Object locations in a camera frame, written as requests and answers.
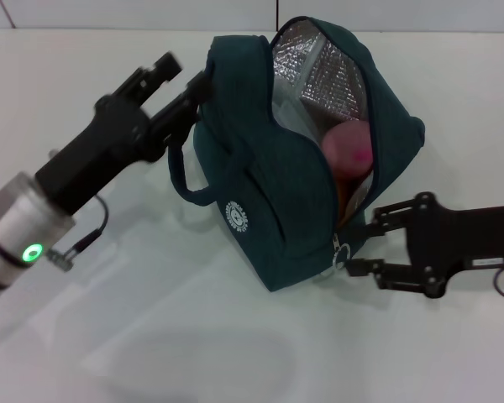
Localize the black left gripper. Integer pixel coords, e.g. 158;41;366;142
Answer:
34;51;216;216

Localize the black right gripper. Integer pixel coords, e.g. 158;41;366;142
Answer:
337;191;504;300

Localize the yellow banana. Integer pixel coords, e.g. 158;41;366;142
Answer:
334;178;356;226

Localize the pink peach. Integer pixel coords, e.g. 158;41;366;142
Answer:
321;121;374;181

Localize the dark teal zipper bag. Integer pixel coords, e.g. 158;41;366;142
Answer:
167;15;427;294

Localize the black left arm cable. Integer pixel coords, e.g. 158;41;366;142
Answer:
45;194;110;273

